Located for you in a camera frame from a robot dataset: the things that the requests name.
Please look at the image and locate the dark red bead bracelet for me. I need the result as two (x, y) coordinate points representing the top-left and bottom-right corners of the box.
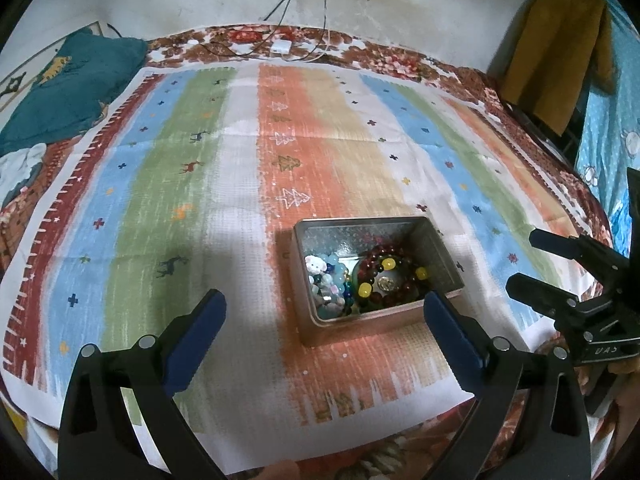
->
(352, 244), (431, 307)

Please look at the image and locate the white cable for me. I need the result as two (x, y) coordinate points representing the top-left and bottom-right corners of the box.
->
(290, 30), (347, 64)

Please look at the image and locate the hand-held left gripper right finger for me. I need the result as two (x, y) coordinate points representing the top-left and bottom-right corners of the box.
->
(422, 290), (593, 480)

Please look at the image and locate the light blue printed cloth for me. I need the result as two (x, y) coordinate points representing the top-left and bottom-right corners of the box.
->
(572, 0), (640, 256)

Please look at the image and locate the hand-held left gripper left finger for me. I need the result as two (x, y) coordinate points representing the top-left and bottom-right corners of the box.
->
(57, 289), (227, 480)

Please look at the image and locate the teal pillow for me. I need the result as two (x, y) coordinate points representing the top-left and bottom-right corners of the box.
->
(0, 27), (148, 158)

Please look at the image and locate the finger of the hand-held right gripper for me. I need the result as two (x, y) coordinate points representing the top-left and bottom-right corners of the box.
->
(505, 272), (587, 322)
(529, 229), (632, 283)

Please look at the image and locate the mustard yellow jacket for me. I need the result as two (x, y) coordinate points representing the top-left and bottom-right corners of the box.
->
(500, 0), (613, 136)

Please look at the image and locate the light blue bead bracelet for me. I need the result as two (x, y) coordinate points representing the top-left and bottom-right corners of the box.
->
(310, 255), (353, 318)

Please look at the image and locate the yellow and dark bead bracelet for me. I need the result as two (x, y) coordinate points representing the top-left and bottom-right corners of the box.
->
(356, 255), (432, 307)

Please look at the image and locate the white crumpled cloth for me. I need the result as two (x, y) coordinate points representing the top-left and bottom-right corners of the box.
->
(0, 142), (48, 201)

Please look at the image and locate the striped printed mat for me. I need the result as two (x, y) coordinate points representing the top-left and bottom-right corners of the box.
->
(0, 62), (608, 478)

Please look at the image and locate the metal tin box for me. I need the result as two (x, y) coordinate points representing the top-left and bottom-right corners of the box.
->
(291, 216), (466, 348)

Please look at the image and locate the white and pink charm bracelet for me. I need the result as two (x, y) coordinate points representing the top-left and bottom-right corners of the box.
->
(304, 254), (351, 306)

